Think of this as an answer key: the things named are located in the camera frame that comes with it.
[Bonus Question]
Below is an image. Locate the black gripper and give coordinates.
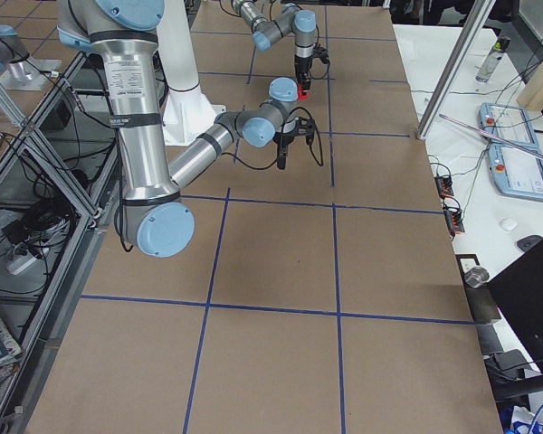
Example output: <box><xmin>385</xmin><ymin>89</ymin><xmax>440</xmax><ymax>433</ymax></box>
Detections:
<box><xmin>273</xmin><ymin>117</ymin><xmax>317</xmax><ymax>170</ymax></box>
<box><xmin>294</xmin><ymin>44</ymin><xmax>329</xmax><ymax>90</ymax></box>

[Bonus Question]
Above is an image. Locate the red block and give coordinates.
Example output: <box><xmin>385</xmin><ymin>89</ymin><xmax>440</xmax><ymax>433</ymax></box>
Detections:
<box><xmin>298</xmin><ymin>86</ymin><xmax>309</xmax><ymax>100</ymax></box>

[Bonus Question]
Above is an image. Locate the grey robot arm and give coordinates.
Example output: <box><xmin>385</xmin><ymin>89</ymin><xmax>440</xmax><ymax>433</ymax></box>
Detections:
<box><xmin>230</xmin><ymin>0</ymin><xmax>330</xmax><ymax>100</ymax></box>
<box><xmin>58</xmin><ymin>1</ymin><xmax>317</xmax><ymax>258</ymax></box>

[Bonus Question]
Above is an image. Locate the clear plastic bottle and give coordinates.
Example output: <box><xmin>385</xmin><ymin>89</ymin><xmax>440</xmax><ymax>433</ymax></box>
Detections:
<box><xmin>475</xmin><ymin>36</ymin><xmax>510</xmax><ymax>82</ymax></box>

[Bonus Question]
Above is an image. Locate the upper teach pendant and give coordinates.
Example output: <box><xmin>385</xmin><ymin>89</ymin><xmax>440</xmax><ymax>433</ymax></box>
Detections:
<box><xmin>479</xmin><ymin>102</ymin><xmax>539</xmax><ymax>151</ymax></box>

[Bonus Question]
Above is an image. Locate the teach pendant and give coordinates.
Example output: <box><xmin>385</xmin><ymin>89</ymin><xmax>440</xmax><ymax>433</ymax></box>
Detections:
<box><xmin>488</xmin><ymin>143</ymin><xmax>543</xmax><ymax>202</ymax></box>
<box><xmin>479</xmin><ymin>102</ymin><xmax>539</xmax><ymax>151</ymax></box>

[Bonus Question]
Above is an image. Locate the lower teach pendant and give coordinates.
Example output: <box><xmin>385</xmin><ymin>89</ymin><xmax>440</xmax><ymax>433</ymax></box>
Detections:
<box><xmin>488</xmin><ymin>143</ymin><xmax>543</xmax><ymax>202</ymax></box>

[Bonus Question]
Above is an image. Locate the metal cylinder cup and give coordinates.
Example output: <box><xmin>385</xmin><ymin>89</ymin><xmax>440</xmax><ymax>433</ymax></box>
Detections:
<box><xmin>463</xmin><ymin>266</ymin><xmax>490</xmax><ymax>288</ymax></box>

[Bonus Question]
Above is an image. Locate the black monitor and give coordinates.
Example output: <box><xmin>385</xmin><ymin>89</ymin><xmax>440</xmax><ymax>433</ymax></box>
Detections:
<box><xmin>488</xmin><ymin>239</ymin><xmax>543</xmax><ymax>372</ymax></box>

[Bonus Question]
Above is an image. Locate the white power strip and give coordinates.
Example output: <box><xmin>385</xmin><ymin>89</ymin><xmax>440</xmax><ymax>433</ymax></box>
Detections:
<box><xmin>5</xmin><ymin>252</ymin><xmax>43</xmax><ymax>276</ymax></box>

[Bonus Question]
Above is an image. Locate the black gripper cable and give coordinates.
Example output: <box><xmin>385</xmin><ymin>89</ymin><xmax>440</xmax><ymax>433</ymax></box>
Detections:
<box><xmin>230</xmin><ymin>106</ymin><xmax>325</xmax><ymax>171</ymax></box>

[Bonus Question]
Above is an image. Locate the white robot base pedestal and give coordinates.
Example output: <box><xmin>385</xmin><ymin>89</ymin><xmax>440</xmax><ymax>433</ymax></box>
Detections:
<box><xmin>157</xmin><ymin>0</ymin><xmax>226</xmax><ymax>146</ymax></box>

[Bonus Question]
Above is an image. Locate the aluminium frame post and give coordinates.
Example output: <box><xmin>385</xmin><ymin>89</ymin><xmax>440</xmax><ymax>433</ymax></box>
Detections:
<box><xmin>416</xmin><ymin>0</ymin><xmax>496</xmax><ymax>140</ymax></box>

